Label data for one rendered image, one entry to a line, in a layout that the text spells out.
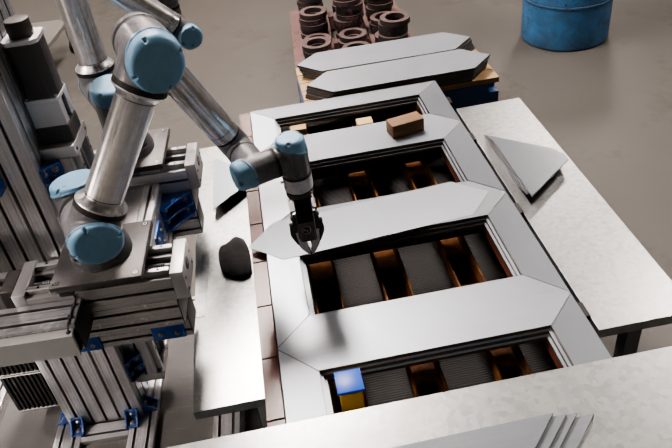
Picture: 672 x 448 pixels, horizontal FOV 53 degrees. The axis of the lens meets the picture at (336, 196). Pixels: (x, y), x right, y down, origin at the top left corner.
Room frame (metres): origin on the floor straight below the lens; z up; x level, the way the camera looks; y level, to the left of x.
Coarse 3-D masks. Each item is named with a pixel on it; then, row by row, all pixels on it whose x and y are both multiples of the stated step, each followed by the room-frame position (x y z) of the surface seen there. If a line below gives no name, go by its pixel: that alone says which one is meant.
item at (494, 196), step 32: (416, 96) 2.30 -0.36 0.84; (320, 160) 1.93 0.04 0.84; (352, 160) 1.94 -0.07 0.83; (448, 160) 1.87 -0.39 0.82; (448, 224) 1.52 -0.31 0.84; (480, 224) 1.51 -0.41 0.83; (320, 256) 1.47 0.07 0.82; (416, 352) 1.06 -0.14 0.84; (448, 352) 1.06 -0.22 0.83; (480, 352) 1.05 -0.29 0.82
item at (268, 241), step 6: (270, 228) 1.59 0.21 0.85; (264, 234) 1.57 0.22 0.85; (270, 234) 1.56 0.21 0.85; (276, 234) 1.56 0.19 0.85; (258, 240) 1.54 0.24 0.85; (264, 240) 1.54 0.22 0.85; (270, 240) 1.54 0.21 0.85; (276, 240) 1.53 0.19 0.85; (264, 246) 1.51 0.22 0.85; (270, 246) 1.51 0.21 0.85; (276, 246) 1.50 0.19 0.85; (264, 252) 1.48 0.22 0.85; (270, 252) 1.48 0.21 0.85; (276, 252) 1.48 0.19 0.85; (282, 258) 1.45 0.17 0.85
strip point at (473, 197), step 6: (456, 186) 1.68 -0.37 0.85; (462, 186) 1.68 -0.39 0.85; (468, 186) 1.67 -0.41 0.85; (462, 192) 1.65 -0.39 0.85; (468, 192) 1.64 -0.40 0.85; (474, 192) 1.64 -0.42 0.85; (480, 192) 1.64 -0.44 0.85; (486, 192) 1.63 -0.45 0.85; (462, 198) 1.62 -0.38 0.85; (468, 198) 1.61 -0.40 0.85; (474, 198) 1.61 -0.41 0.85; (480, 198) 1.61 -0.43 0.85; (468, 204) 1.59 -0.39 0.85; (474, 204) 1.58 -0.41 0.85; (474, 210) 1.55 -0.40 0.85
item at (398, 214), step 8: (384, 200) 1.66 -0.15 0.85; (392, 200) 1.65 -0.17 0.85; (400, 200) 1.65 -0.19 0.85; (384, 208) 1.62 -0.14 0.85; (392, 208) 1.61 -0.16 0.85; (400, 208) 1.61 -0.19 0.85; (408, 208) 1.60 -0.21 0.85; (392, 216) 1.57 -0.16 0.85; (400, 216) 1.57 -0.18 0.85; (408, 216) 1.56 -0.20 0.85; (392, 224) 1.54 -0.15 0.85; (400, 224) 1.53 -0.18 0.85; (408, 224) 1.53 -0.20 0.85; (416, 224) 1.52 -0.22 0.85
